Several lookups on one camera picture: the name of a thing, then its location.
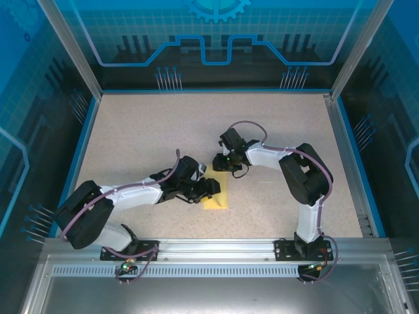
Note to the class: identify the pale yellow paper sheet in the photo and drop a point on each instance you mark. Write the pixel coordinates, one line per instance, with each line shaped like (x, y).
(218, 201)

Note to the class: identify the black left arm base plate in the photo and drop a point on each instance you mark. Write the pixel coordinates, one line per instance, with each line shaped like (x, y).
(149, 247)

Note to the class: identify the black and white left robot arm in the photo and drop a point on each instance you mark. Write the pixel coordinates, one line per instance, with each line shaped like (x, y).
(131, 195)

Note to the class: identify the blue printed gear panel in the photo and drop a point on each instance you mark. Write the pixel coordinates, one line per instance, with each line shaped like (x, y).
(212, 39)

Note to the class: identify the aluminium frame post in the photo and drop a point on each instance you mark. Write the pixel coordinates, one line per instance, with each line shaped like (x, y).
(355, 49)
(77, 52)

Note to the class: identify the aluminium side rail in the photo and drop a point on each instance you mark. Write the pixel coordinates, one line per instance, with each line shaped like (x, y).
(350, 170)

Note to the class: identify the connector with green light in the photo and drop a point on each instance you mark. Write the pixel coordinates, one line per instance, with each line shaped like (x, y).
(127, 265)
(317, 266)

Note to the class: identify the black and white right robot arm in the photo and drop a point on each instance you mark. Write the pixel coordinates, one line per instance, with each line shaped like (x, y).
(304, 176)

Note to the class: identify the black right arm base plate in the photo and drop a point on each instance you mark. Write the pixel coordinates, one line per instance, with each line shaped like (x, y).
(284, 250)

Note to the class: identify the grey metal sheet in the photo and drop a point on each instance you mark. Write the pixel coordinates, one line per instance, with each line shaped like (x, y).
(212, 296)

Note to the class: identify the blue printed side panel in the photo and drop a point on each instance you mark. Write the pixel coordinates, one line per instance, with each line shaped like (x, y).
(393, 131)
(29, 114)

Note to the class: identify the aluminium base beam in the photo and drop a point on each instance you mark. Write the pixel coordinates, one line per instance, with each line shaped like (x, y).
(216, 248)

